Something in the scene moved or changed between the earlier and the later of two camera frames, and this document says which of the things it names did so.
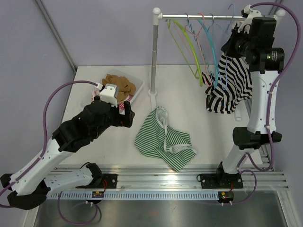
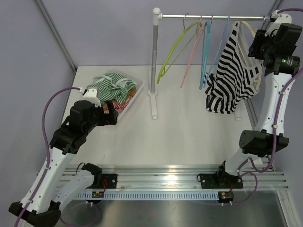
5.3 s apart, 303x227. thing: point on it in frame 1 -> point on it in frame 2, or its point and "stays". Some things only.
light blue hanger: [226, 56] -> [217, 51]
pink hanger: [197, 35] -> [201, 27]
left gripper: [123, 120] -> [107, 118]
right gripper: [228, 48] -> [253, 50]
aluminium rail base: [169, 182] stays
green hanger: [184, 55] -> [163, 71]
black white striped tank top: [232, 84] stays
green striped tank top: [156, 138] -> [111, 86]
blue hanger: [214, 49] -> [204, 64]
